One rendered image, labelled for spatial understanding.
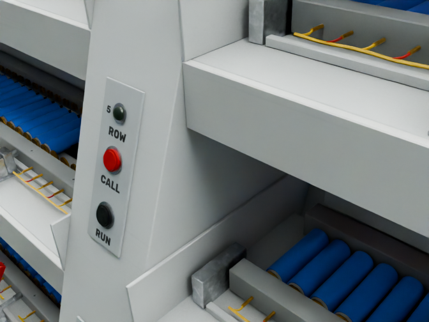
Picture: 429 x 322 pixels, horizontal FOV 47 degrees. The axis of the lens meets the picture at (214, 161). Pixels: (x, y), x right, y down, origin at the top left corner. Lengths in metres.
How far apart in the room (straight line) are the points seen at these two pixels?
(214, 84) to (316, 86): 0.06
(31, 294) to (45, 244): 0.20
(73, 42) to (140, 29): 0.08
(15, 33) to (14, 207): 0.17
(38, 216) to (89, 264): 0.12
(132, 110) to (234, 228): 0.13
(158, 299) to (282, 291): 0.09
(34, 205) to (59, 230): 0.11
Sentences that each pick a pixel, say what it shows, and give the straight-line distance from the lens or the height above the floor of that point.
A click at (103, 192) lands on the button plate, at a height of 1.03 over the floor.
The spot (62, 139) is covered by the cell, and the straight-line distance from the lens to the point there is 0.59.
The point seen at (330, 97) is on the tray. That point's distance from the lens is 0.25.
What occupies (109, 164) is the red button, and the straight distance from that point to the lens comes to 0.35.
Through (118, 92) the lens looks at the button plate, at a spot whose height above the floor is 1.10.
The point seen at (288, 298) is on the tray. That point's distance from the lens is 0.37.
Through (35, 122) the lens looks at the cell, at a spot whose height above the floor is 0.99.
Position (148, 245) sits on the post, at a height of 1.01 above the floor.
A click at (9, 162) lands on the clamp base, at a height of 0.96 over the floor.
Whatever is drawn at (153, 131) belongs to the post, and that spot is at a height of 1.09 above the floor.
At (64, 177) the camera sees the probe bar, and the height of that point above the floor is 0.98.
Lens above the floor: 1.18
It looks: 19 degrees down
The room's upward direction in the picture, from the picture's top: 12 degrees clockwise
